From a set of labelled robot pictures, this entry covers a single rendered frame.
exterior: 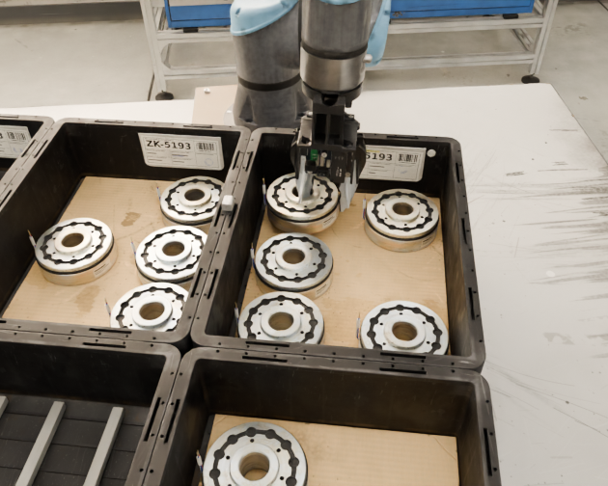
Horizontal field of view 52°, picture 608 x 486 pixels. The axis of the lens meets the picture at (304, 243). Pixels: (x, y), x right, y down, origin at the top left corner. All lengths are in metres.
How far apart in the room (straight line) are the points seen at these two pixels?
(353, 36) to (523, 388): 0.52
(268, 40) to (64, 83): 2.18
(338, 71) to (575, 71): 2.60
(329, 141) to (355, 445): 0.35
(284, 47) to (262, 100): 0.11
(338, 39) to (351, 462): 0.44
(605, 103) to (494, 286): 2.08
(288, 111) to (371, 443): 0.63
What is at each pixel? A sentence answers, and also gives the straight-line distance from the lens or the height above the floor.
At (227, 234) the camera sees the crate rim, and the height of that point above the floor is 0.93.
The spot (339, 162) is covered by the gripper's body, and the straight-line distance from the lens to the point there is 0.76.
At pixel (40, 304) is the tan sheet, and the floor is 0.83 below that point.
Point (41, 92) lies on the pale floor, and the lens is 3.14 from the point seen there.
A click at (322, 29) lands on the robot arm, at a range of 0.69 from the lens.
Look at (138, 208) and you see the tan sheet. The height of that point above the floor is 0.83.
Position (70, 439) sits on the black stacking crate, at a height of 0.83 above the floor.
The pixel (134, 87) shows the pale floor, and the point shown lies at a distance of 3.03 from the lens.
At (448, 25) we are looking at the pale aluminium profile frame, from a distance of 2.82.
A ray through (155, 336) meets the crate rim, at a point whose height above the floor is 0.93.
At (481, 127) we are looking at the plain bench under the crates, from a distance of 1.39.
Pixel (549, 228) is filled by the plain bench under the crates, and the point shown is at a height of 0.70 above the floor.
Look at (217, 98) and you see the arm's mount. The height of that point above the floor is 0.79.
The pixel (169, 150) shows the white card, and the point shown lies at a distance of 0.97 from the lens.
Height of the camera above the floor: 1.44
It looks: 44 degrees down
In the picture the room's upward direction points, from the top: 1 degrees counter-clockwise
